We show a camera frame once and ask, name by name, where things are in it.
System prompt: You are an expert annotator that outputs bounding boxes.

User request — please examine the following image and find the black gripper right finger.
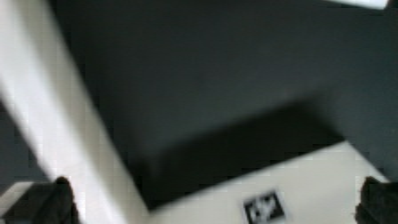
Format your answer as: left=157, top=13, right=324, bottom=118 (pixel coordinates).
left=356, top=177, right=398, bottom=224

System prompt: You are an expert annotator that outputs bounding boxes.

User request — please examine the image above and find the white door panel with knob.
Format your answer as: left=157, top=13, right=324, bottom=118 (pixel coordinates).
left=148, top=142, right=388, bottom=224

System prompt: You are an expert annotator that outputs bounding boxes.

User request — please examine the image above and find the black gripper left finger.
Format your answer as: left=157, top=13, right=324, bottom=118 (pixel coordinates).
left=0, top=177, right=80, bottom=224

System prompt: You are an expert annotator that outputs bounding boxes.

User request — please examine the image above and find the white front fence rail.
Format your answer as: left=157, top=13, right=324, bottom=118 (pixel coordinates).
left=0, top=0, right=148, bottom=224

